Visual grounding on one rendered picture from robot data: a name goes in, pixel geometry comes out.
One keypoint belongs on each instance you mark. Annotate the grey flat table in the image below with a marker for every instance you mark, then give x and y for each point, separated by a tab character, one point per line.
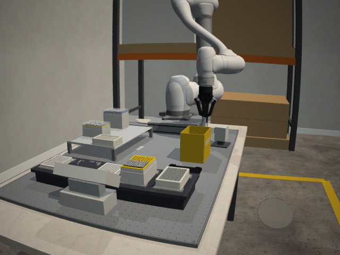
127	134

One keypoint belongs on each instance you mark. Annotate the white trough reservoir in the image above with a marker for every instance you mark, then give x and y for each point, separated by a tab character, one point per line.
107	140

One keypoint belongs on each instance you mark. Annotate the yellow tip rack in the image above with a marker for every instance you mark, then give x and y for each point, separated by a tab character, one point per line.
139	170

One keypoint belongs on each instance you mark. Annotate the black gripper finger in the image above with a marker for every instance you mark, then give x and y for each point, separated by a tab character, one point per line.
201	112
207	109

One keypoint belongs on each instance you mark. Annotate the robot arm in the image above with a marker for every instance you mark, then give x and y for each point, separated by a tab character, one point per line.
180	92

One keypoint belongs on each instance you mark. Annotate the black flat rectangular pad with rg label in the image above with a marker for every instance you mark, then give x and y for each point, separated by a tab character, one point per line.
196	170

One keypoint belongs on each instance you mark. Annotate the yellow open-top box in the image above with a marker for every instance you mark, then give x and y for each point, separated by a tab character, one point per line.
195	144

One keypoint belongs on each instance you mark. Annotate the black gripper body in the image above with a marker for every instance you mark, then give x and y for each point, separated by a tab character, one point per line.
205	92

